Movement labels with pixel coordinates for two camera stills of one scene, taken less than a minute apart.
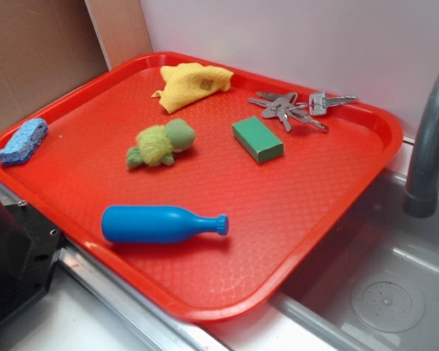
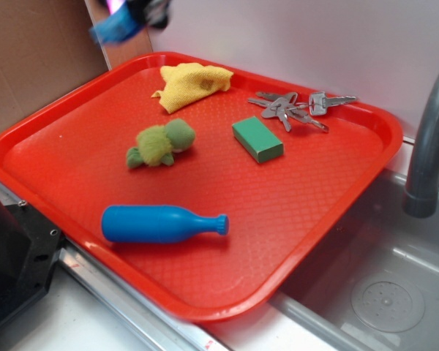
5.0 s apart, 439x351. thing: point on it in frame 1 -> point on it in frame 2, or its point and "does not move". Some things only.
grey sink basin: x=381 y=279 does not move
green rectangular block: x=260 y=142 does not move
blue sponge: x=23 y=142 -> x=118 y=27
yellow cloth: x=187 y=84 does not move
